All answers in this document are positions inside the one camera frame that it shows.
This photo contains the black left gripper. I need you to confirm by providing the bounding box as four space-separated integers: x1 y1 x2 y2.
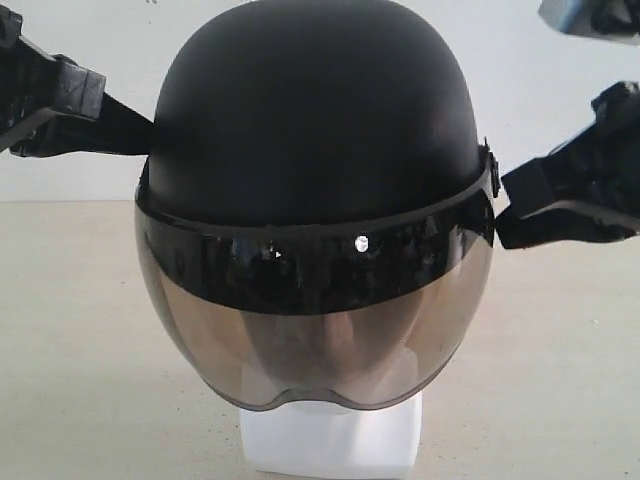
1 12 153 158

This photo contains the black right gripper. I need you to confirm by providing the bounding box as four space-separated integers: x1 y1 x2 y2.
496 82 639 250

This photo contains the black helmet with tinted visor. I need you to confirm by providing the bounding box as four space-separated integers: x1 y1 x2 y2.
135 1 497 412

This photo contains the white mannequin head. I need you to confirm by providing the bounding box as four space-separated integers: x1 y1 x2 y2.
239 393 422 479

